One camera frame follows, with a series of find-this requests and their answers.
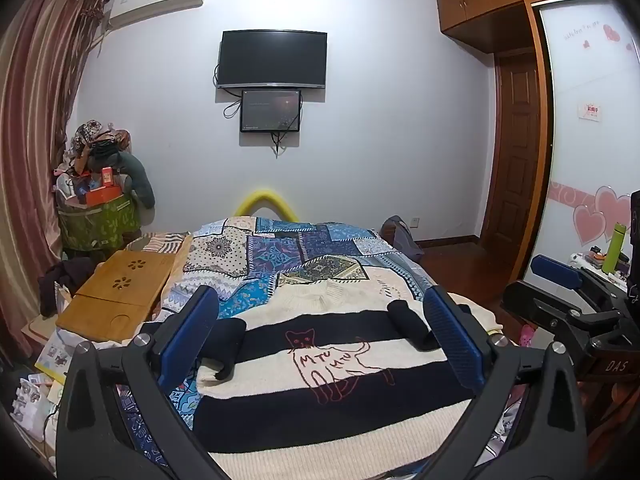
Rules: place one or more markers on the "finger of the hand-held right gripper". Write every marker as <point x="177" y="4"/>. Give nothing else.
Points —
<point x="535" y="307"/>
<point x="555" y="270"/>

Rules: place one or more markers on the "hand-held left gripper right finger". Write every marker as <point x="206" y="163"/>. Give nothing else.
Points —
<point x="452" y="342"/>

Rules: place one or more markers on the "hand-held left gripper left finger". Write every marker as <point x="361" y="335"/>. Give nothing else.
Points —
<point x="192" y="332"/>

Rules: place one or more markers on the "cream navy striped cat sweater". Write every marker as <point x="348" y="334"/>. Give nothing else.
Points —
<point x="320" y="360"/>

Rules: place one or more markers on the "dark clothes heap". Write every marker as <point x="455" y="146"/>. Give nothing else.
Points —
<point x="65" y="285"/>

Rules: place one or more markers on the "pile of patterned clothes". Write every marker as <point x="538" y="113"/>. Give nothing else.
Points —
<point x="97" y="137"/>

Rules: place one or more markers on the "pink slipper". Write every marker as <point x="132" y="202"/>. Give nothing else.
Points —
<point x="527" y="336"/>

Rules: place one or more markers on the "cream yellow blanket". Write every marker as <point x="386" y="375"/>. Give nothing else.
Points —
<point x="477" y="312"/>

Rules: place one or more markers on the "green bottle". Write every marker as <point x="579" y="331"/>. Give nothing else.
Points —
<point x="613" y="247"/>

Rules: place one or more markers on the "wooden folding lap desk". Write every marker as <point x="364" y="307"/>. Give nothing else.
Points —
<point x="117" y="290"/>

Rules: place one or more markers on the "beige patterned pillow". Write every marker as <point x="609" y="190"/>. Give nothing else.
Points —
<point x="155" y="245"/>

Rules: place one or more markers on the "brown wooden door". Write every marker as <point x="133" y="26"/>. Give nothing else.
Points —
<point x="517" y="160"/>

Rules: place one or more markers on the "grey bag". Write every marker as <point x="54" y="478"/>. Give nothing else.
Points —
<point x="402" y="237"/>

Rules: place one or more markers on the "blue patchwork bed quilt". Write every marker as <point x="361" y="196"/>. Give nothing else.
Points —
<point x="280" y="255"/>

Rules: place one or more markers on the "printed paper booklets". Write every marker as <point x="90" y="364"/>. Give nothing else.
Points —
<point x="55" y="355"/>

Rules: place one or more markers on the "white heart-print wardrobe door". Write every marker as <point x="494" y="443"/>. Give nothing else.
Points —
<point x="592" y="135"/>

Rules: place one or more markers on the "green patterned laundry bag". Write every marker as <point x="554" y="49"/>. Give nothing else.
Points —
<point x="97" y="227"/>

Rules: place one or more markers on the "yellow foam tube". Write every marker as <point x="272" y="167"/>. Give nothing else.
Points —
<point x="264" y="202"/>

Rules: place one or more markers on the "red cardboard box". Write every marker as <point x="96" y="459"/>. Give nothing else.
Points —
<point x="102" y="190"/>

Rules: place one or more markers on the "striped pink brown curtain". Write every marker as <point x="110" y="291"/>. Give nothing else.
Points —
<point x="37" y="135"/>

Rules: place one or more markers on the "wooden overhead cabinet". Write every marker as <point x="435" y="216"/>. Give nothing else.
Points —
<point x="492" y="5"/>

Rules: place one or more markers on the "small black wall monitor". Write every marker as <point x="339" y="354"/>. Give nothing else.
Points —
<point x="270" y="110"/>

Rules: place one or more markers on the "wall-mounted black television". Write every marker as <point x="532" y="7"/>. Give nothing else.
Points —
<point x="272" y="59"/>

